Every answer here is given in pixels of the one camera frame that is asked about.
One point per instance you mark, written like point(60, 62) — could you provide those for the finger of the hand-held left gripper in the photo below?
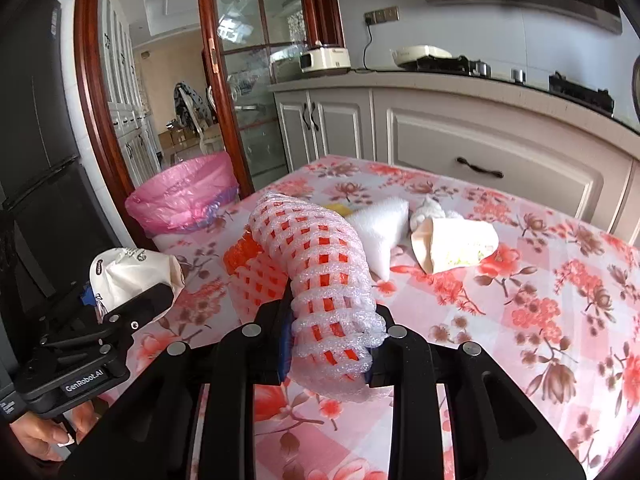
point(145, 307)
point(90, 297)

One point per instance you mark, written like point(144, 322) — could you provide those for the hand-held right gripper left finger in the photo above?
point(285, 345)

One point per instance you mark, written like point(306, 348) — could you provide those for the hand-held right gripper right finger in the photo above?
point(415, 360)

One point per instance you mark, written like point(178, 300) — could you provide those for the large pink foam net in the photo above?
point(325, 280)

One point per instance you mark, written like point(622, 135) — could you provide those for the pink bagged trash bin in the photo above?
point(185, 195)

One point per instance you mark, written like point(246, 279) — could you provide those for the person's left hand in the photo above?
point(45, 437)

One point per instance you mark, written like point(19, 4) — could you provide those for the beige paper cup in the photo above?
point(450, 245)

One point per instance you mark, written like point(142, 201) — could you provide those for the floral pink tablecloth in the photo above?
point(525, 285)

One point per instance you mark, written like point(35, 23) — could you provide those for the folded white foam piece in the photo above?
point(382, 230)

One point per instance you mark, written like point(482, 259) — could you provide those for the yellow peel piece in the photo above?
point(337, 208)

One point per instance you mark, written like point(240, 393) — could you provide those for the crumpled white tissue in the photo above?
point(430, 210)

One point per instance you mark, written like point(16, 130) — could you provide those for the chair with draped cloth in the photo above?
point(195, 110)

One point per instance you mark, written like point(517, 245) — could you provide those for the white kitchen cabinet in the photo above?
point(425, 125)

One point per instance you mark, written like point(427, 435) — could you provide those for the wooden glass door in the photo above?
point(250, 85)

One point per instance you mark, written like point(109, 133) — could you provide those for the white countertop appliance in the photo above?
point(325, 57)

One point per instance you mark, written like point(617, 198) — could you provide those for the small steel cup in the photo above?
point(481, 68)
point(518, 75)

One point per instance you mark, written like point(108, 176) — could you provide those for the black gas stove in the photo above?
point(580, 92)

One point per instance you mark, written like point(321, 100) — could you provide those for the wall socket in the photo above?
point(381, 15)

